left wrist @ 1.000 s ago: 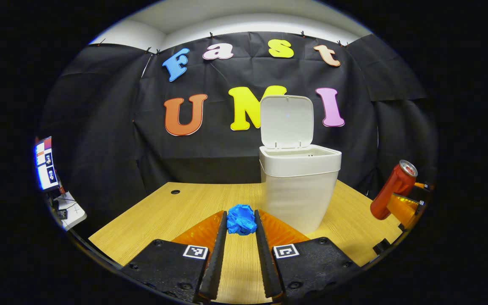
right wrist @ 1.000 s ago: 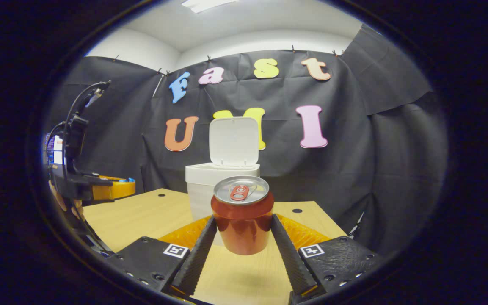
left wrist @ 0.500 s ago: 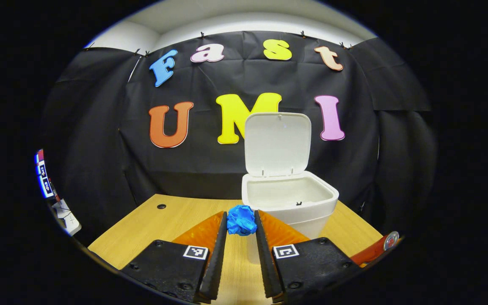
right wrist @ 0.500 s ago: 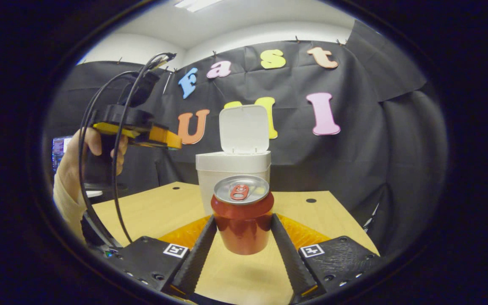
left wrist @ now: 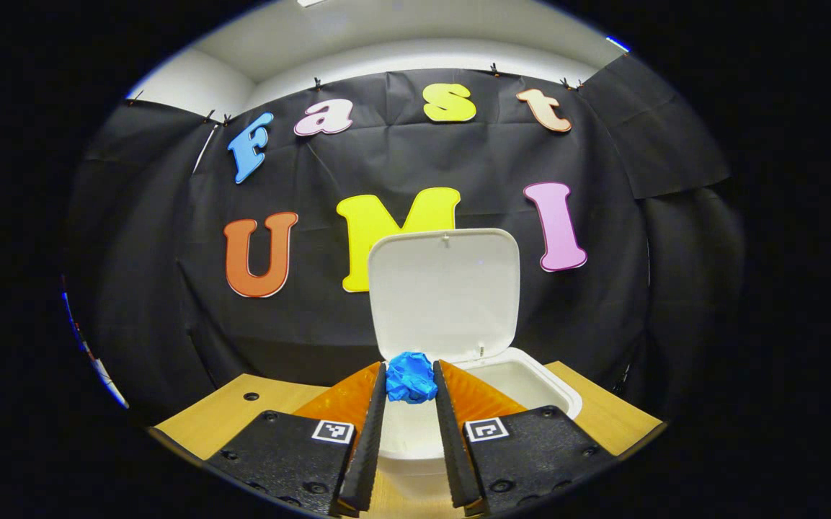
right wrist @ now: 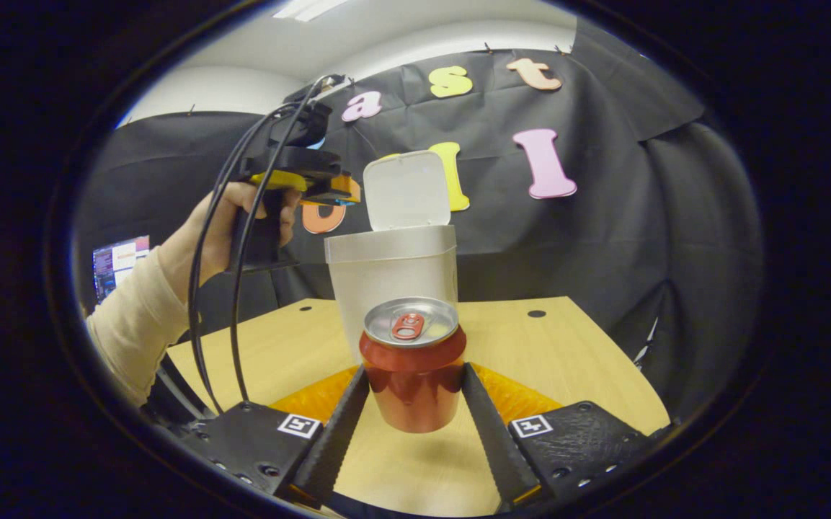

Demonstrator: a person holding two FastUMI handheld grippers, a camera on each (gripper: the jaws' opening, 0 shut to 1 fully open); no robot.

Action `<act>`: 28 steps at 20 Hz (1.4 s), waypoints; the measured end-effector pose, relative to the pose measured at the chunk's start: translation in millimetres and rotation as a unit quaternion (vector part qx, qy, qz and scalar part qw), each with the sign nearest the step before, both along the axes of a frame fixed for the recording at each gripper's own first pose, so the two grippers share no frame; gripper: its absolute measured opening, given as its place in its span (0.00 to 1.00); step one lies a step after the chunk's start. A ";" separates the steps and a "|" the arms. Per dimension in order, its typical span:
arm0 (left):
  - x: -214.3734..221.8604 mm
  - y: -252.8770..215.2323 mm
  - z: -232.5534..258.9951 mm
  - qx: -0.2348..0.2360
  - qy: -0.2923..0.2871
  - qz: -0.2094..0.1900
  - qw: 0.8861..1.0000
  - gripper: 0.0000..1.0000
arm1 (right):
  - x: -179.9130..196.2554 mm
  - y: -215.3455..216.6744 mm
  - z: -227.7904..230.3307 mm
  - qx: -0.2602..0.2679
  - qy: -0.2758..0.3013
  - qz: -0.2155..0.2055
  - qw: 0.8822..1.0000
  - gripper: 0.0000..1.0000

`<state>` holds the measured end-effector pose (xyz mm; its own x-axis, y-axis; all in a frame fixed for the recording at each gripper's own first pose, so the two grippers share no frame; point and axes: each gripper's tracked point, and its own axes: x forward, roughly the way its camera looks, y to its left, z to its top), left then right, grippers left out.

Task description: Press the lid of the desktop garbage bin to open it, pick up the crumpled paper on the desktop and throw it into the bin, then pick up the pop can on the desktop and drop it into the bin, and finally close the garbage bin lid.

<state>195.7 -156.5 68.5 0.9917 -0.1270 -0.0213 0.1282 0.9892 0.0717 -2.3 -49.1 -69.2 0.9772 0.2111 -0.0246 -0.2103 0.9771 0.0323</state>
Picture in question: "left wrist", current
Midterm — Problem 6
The blue paper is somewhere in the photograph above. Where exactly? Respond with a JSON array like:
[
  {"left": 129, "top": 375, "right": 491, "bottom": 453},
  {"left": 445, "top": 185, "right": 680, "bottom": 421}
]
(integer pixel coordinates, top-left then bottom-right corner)
[{"left": 385, "top": 351, "right": 439, "bottom": 404}]

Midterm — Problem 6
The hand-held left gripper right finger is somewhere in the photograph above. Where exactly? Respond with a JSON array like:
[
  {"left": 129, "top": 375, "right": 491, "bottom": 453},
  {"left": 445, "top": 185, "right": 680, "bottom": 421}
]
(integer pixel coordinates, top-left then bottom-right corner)
[{"left": 432, "top": 359, "right": 618, "bottom": 517}]

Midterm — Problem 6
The wooden desktop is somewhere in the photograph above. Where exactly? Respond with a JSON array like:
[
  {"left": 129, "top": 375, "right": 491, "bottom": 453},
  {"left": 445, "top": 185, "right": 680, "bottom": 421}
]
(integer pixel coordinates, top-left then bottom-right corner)
[{"left": 152, "top": 360, "right": 668, "bottom": 519}]

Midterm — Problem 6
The black backdrop cloth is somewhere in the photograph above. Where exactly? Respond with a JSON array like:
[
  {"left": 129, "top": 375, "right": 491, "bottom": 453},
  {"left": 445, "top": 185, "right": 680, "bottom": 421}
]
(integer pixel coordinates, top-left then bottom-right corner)
[{"left": 69, "top": 54, "right": 744, "bottom": 426}]

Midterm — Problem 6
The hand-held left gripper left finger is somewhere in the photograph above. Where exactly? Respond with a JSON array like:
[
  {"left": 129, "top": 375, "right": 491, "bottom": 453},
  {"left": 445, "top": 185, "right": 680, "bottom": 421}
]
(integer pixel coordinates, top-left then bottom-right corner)
[{"left": 203, "top": 360, "right": 388, "bottom": 518}]

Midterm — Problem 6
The white desktop garbage bin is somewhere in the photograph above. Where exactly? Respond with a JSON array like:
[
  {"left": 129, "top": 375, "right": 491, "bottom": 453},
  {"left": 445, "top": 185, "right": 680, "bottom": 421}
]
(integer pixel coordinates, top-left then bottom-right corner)
[{"left": 368, "top": 229, "right": 584, "bottom": 498}]

